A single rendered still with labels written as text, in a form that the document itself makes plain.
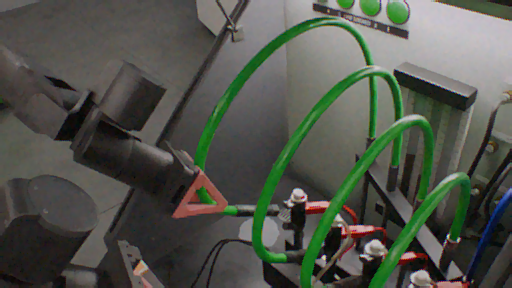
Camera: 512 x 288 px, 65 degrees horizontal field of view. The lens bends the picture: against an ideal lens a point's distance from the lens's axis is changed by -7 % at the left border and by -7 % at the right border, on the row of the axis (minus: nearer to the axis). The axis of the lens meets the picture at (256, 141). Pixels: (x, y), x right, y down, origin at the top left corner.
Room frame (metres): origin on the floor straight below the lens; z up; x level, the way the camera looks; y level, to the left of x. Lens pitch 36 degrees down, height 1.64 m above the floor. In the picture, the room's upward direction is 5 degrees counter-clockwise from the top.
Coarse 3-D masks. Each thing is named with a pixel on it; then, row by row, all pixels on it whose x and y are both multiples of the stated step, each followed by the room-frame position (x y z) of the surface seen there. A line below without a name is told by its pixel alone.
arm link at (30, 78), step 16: (0, 48) 0.48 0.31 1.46; (16, 48) 0.50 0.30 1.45; (0, 64) 0.47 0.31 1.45; (16, 64) 0.46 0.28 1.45; (32, 64) 0.47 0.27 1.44; (0, 80) 0.45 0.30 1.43; (16, 80) 0.44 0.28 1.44; (32, 80) 0.43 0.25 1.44; (48, 80) 0.44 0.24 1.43; (64, 80) 0.48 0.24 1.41; (0, 96) 0.44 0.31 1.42; (16, 96) 0.43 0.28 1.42; (64, 96) 0.42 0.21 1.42; (80, 96) 0.45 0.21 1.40; (16, 112) 0.42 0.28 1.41; (32, 128) 0.40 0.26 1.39
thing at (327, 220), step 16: (400, 128) 0.39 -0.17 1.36; (384, 144) 0.37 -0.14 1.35; (432, 144) 0.45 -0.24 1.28; (368, 160) 0.36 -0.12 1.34; (432, 160) 0.46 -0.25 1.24; (352, 176) 0.35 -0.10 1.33; (336, 208) 0.33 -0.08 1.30; (416, 208) 0.47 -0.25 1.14; (320, 224) 0.32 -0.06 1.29; (320, 240) 0.31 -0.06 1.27; (304, 256) 0.31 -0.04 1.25; (304, 272) 0.30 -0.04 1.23
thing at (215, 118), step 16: (288, 32) 0.51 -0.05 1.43; (304, 32) 0.53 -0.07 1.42; (352, 32) 0.59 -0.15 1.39; (272, 48) 0.49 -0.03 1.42; (368, 48) 0.61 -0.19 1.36; (256, 64) 0.47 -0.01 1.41; (368, 64) 0.62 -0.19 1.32; (240, 80) 0.46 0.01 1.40; (224, 96) 0.45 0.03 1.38; (224, 112) 0.44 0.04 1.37; (208, 128) 0.43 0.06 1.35; (368, 128) 0.64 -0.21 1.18; (208, 144) 0.42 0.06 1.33
